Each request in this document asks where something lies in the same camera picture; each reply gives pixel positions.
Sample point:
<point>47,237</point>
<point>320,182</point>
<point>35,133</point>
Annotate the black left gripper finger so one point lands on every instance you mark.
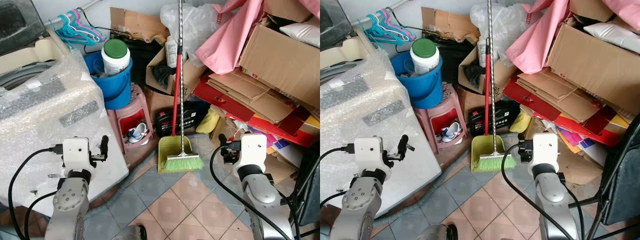
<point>104,144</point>
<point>402,143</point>

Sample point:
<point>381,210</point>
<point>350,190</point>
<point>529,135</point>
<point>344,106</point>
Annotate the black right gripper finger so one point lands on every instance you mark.
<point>520,137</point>
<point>222,139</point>

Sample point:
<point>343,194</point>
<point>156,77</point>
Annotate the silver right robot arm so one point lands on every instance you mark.
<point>552,200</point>
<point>262,200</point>

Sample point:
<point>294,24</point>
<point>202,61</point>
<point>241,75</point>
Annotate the bubble-wrapped white washing machine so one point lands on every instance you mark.
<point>365,110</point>
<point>45,115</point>

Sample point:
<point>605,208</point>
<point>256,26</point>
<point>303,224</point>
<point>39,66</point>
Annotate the teal clothes hangers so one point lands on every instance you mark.
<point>377,32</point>
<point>70,32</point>

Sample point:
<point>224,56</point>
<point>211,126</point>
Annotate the pink clothes hangers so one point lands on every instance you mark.
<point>92,30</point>
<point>402,29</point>

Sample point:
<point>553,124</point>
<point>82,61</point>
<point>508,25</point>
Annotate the dark washing machine lid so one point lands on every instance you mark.
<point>332,20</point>
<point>17,22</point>

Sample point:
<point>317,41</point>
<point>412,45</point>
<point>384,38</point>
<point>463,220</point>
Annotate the yellow plastic item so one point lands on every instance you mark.
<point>209,123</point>
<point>521,122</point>

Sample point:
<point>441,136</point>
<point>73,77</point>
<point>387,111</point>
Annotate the white sneaker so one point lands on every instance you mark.
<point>139,131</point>
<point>452,131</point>

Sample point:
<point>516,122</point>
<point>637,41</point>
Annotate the black and red case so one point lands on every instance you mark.
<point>479,120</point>
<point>165,121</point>

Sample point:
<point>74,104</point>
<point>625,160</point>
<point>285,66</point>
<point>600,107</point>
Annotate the colourful paper sheets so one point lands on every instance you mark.
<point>575,140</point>
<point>277,142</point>

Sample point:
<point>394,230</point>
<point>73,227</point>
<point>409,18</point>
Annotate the red flat board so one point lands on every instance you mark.
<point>272,125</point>
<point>575,123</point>

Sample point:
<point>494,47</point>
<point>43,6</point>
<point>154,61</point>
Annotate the brown cardboard floor sheet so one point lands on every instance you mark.
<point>280,167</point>
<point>580,165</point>

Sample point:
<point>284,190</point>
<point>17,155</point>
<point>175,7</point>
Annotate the pink plastic stool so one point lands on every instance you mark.
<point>141,106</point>
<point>453,105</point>

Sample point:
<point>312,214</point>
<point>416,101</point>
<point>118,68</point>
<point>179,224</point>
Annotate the flattened brown cardboard stack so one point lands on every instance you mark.
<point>245,90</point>
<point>550,90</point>

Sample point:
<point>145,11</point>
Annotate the blue plastic bucket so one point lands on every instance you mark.
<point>117,90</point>
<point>426,90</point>

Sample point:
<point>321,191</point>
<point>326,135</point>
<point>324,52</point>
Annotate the small open cardboard box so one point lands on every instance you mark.
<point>502,75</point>
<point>192,77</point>

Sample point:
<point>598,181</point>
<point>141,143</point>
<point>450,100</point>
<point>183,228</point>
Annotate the black crumpled cloth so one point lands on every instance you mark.
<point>163,76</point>
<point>473,75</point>

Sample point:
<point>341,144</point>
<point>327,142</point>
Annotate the white jar with green lid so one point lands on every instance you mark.
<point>424,59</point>
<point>115,59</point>

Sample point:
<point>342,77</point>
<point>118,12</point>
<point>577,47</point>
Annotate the black chair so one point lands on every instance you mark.
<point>622,170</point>
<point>310,190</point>

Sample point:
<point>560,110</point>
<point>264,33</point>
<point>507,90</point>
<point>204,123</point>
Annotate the white plastic bottle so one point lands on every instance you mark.
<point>481,52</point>
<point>171,52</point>

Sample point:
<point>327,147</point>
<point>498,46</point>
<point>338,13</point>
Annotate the black bag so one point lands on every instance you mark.
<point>452,55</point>
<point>142,55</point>

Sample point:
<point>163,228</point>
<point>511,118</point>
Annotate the pink cloth sheet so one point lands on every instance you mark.
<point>227,42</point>
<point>536,41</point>

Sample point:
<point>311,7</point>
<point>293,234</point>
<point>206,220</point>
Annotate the large brown cardboard box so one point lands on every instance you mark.
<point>595,67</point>
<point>285,62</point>

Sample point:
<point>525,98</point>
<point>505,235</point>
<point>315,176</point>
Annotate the clear white plastic bag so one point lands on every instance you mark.
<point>195,25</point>
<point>505,25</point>

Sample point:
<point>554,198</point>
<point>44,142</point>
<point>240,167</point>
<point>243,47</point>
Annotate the torn brown cardboard sheet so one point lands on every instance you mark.
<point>449,22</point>
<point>137,22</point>

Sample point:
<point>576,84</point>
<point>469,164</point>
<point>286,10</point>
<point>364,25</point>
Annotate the grey metal rod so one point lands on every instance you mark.
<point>364,19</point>
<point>55,20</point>

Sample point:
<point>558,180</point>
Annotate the white filled plastic sack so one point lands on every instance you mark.
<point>615,36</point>
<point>302,34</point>

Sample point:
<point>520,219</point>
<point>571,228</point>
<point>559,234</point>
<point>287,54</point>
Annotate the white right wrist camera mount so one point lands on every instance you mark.
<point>545,147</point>
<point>253,149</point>

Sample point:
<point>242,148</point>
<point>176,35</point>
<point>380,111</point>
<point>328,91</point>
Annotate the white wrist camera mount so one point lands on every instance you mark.
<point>545,147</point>
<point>253,149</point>
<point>370,150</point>
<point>76,150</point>

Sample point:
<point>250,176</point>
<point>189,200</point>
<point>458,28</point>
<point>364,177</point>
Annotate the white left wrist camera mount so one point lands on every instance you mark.
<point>370,150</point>
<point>76,150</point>

